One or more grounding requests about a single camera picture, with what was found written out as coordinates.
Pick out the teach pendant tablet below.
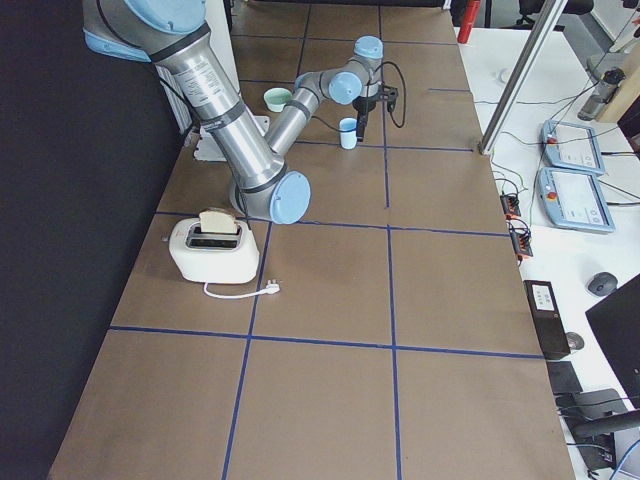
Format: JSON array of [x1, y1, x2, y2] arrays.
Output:
[[541, 120, 605, 176], [537, 167, 615, 234]]

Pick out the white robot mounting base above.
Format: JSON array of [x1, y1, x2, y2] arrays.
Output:
[[194, 1, 273, 162]]

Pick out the paper cup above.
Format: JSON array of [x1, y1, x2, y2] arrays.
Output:
[[497, 68, 511, 85]]

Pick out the cream toaster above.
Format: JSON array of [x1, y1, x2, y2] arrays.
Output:
[[169, 218, 260, 284]]

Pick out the black power supply box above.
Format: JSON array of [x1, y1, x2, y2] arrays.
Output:
[[523, 280, 570, 360]]

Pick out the white toaster plug cable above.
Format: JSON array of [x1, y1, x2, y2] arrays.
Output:
[[203, 278, 284, 300]]

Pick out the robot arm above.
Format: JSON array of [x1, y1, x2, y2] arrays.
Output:
[[82, 0, 383, 224]]

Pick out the toast slice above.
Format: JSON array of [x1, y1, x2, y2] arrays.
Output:
[[199, 208, 239, 235]]

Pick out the green bowl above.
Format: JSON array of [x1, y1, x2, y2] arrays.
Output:
[[263, 87, 293, 113]]

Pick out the aluminium frame post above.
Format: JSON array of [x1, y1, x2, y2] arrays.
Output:
[[478, 0, 567, 155]]

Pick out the light blue cup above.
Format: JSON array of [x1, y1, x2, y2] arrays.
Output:
[[339, 130, 358, 150], [339, 117, 357, 140]]

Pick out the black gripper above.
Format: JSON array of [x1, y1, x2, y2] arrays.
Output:
[[352, 93, 379, 140]]

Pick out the black computer mouse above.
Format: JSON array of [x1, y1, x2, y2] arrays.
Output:
[[586, 272, 618, 297]]

